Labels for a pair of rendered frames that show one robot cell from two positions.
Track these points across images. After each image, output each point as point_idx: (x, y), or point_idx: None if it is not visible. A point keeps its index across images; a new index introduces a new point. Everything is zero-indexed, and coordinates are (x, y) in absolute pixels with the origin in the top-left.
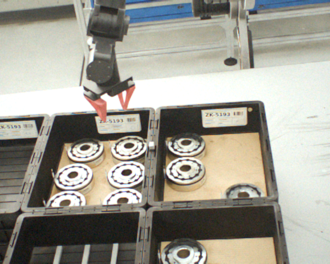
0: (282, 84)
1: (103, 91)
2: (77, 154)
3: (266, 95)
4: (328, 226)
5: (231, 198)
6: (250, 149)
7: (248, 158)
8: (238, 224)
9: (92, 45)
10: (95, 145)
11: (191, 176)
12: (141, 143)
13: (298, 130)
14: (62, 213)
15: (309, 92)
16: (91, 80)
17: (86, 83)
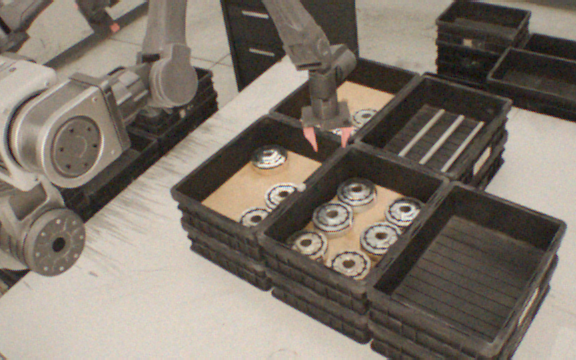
0: (52, 332)
1: (339, 102)
2: (361, 261)
3: (83, 328)
4: None
5: (290, 124)
6: (210, 204)
7: (221, 198)
8: None
9: (333, 65)
10: (335, 263)
11: (285, 187)
12: (292, 241)
13: (122, 267)
14: (417, 163)
15: (52, 304)
16: (340, 117)
17: (346, 116)
